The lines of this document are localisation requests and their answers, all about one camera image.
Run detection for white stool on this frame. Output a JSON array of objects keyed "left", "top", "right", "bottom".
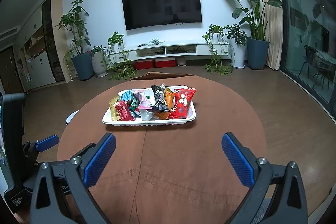
[{"left": 65, "top": 109, "right": 80, "bottom": 125}]

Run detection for glass sliding door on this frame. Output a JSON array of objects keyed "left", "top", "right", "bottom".
[{"left": 273, "top": 0, "right": 336, "bottom": 122}]

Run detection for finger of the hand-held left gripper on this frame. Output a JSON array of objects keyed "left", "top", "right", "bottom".
[{"left": 23, "top": 134, "right": 59, "bottom": 162}]

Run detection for beige curtain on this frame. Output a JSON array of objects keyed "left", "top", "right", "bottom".
[{"left": 256, "top": 0, "right": 284, "bottom": 71}]

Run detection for orange snack packet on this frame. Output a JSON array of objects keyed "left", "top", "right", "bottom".
[{"left": 155, "top": 88, "right": 175, "bottom": 119}]

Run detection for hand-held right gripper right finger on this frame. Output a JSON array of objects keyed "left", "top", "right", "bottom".
[{"left": 222, "top": 132, "right": 308, "bottom": 224}]

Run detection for light blue snack packet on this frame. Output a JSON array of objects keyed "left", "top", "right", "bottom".
[{"left": 119, "top": 90, "right": 134, "bottom": 102}]

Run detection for plant in ribbed white pot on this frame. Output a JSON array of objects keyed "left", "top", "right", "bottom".
[{"left": 91, "top": 46, "right": 109, "bottom": 78}]

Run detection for pink snack packet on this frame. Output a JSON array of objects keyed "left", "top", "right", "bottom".
[{"left": 138, "top": 94, "right": 155, "bottom": 110}]

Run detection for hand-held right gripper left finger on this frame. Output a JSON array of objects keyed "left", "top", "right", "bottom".
[{"left": 30, "top": 132, "right": 117, "bottom": 224}]

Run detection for black snack packet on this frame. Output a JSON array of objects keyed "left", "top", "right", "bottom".
[{"left": 150, "top": 84, "right": 171, "bottom": 112}]

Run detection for black wall television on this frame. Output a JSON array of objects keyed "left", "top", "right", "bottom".
[{"left": 121, "top": 0, "right": 202, "bottom": 31}]

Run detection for tree plant in grey-blue pot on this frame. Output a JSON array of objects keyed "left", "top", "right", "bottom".
[{"left": 55, "top": 0, "right": 95, "bottom": 81}]

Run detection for white television cabinet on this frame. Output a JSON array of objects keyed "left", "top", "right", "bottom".
[{"left": 125, "top": 40, "right": 231, "bottom": 60}]

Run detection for bushy plant in white pot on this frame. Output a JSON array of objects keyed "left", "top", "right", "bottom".
[{"left": 224, "top": 24, "right": 248, "bottom": 69}]

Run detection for white wall cabinet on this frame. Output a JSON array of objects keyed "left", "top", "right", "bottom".
[{"left": 14, "top": 0, "right": 66, "bottom": 90}]

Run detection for brown tablecloth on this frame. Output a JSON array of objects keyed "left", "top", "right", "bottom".
[{"left": 57, "top": 72, "right": 267, "bottom": 224}]

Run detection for red storage box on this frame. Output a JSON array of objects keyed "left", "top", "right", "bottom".
[
  {"left": 134, "top": 59, "right": 155, "bottom": 70},
  {"left": 154, "top": 57, "right": 177, "bottom": 68}
]

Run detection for plain white snack packet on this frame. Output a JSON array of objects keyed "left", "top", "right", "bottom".
[{"left": 141, "top": 108, "right": 155, "bottom": 121}]

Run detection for tall plant in grey-blue pot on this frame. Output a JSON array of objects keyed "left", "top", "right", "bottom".
[{"left": 216, "top": 0, "right": 283, "bottom": 69}]

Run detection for gold snack packet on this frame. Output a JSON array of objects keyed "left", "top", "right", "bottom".
[{"left": 109, "top": 95, "right": 121, "bottom": 122}]

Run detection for small red snack packet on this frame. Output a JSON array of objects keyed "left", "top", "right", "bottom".
[{"left": 114, "top": 101, "right": 135, "bottom": 121}]

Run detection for white plastic tray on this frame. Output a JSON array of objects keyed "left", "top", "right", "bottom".
[{"left": 102, "top": 85, "right": 197, "bottom": 125}]

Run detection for dark wooden door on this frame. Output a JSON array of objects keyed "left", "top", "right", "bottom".
[{"left": 0, "top": 46, "right": 17, "bottom": 95}]

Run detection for trailing plant on stand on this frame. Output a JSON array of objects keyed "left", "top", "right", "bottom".
[
  {"left": 202, "top": 25, "right": 234, "bottom": 76},
  {"left": 101, "top": 31, "right": 138, "bottom": 81}
]

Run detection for large red chocolate ball packet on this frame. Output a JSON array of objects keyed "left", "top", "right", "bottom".
[{"left": 169, "top": 88, "right": 197, "bottom": 119}]

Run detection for black outdoor chair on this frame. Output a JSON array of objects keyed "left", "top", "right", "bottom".
[{"left": 298, "top": 45, "right": 332, "bottom": 90}]

